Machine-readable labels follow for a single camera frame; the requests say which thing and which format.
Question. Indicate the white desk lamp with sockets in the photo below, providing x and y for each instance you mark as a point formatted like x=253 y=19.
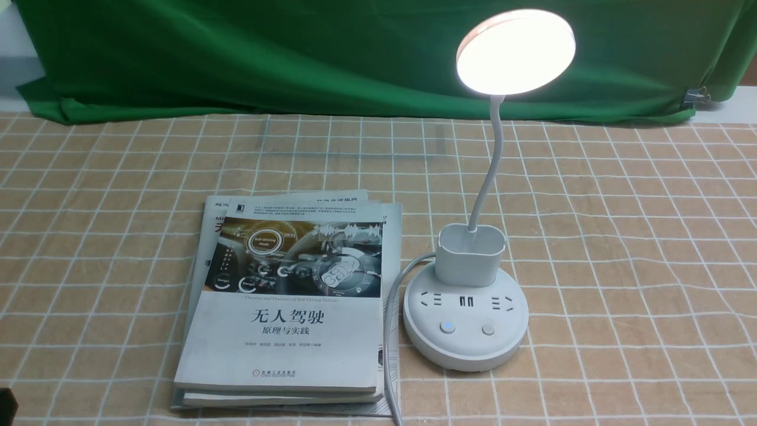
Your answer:
x=462 y=311

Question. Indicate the top self-driving textbook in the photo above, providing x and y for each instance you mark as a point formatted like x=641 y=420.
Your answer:
x=294 y=299

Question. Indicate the checkered beige tablecloth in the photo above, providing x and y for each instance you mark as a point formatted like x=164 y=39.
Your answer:
x=635 y=248

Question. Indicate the green backdrop cloth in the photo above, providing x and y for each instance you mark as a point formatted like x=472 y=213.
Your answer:
x=139 y=60

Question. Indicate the metal binder clip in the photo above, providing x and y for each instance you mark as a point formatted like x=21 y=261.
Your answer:
x=694 y=97

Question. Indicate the black object at corner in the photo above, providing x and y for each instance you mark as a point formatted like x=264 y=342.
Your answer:
x=8 y=407

